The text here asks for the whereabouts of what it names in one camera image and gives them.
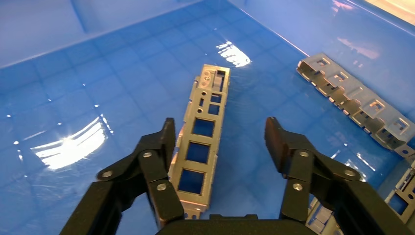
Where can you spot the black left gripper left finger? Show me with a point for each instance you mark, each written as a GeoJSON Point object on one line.
{"type": "Point", "coordinates": [152, 168]}

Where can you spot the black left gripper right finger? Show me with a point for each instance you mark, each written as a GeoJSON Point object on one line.
{"type": "Point", "coordinates": [301, 162]}

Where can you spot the silver metal I/O shield plate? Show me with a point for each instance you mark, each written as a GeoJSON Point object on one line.
{"type": "Point", "coordinates": [402, 189]}
{"type": "Point", "coordinates": [207, 73]}

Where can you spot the large blue plastic bin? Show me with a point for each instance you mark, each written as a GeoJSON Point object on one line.
{"type": "Point", "coordinates": [97, 97]}

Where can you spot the grey metal channel bracket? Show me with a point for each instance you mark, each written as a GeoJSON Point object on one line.
{"type": "Point", "coordinates": [353, 94]}
{"type": "Point", "coordinates": [319, 217]}

